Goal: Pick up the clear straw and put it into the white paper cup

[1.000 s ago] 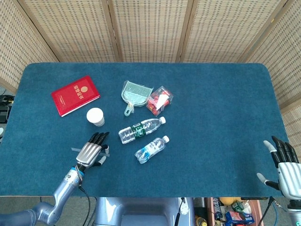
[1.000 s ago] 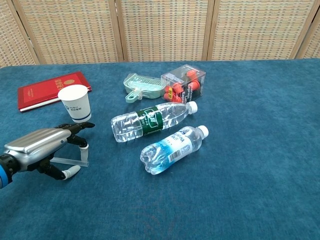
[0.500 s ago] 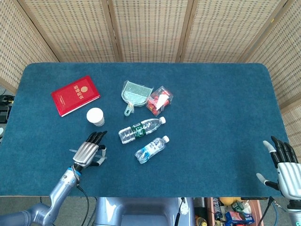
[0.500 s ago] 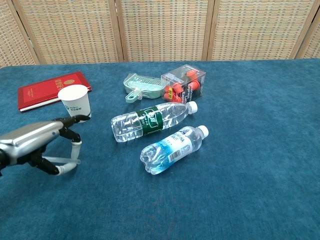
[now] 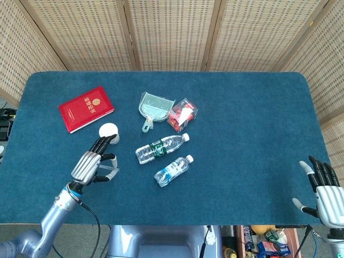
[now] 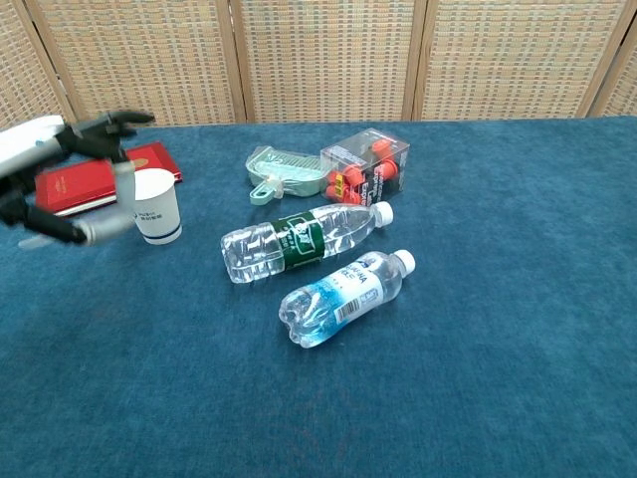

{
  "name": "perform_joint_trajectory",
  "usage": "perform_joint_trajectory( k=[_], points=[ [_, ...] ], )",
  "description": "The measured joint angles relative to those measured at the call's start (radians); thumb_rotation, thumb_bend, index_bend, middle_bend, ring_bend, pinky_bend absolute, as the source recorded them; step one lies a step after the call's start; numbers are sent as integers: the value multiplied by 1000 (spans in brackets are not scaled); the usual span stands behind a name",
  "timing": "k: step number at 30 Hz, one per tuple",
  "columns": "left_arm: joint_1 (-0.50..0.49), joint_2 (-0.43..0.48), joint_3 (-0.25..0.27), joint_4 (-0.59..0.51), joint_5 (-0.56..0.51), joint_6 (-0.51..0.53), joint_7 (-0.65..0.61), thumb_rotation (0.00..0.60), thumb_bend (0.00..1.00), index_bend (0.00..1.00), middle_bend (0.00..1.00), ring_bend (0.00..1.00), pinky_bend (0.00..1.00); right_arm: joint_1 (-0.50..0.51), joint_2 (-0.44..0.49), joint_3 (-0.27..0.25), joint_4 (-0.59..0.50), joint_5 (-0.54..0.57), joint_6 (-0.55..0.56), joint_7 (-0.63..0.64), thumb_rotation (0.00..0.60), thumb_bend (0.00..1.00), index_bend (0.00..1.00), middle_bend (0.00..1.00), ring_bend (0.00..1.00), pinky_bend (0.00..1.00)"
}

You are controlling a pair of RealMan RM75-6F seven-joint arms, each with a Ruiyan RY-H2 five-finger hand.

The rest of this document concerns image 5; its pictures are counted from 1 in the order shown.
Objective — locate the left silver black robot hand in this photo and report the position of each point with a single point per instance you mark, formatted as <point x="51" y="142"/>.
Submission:
<point x="86" y="166"/>

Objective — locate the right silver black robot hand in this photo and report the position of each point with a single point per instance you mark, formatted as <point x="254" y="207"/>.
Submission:
<point x="329" y="199"/>

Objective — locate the clear plastic straw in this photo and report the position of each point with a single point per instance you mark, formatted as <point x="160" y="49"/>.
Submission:
<point x="110" y="169"/>

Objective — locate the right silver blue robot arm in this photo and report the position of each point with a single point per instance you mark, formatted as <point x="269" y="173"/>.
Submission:
<point x="336" y="242"/>

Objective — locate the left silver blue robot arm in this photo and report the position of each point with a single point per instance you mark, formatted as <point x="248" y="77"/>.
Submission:
<point x="53" y="215"/>

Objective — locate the white paper cup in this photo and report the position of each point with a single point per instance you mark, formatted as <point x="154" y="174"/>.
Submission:
<point x="107" y="129"/>

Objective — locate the red hardcover certificate book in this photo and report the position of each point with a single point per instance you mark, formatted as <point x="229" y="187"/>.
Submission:
<point x="86" y="108"/>

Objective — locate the blue snack package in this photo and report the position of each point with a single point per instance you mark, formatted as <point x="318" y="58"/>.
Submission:
<point x="274" y="247"/>

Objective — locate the yellow round fruit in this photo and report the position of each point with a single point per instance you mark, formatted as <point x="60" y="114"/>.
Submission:
<point x="259" y="229"/>

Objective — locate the green label water bottle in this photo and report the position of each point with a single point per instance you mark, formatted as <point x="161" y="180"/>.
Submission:
<point x="161" y="148"/>

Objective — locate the blue label water bottle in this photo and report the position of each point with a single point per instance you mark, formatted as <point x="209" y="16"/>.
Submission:
<point x="173" y="170"/>

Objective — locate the black equipment beside table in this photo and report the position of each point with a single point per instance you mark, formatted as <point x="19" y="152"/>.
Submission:
<point x="5" y="123"/>

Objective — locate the pale green mini dustpan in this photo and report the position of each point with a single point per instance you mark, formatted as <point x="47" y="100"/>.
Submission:
<point x="156" y="106"/>

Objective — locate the wooden crate of goods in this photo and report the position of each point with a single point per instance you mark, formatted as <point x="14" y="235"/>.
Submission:
<point x="240" y="242"/>

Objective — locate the blue table cloth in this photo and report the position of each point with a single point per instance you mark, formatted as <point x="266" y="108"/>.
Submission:
<point x="242" y="150"/>

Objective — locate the silver blue robot torso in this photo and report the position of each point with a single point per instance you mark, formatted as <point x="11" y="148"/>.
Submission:
<point x="161" y="242"/>

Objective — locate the clear box with orange items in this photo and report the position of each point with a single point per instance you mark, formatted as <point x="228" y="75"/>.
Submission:
<point x="182" y="114"/>

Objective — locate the woven rattan screen panel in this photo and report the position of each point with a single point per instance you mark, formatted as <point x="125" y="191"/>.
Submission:
<point x="325" y="80"/>
<point x="263" y="35"/>
<point x="80" y="35"/>
<point x="18" y="53"/>
<point x="172" y="35"/>

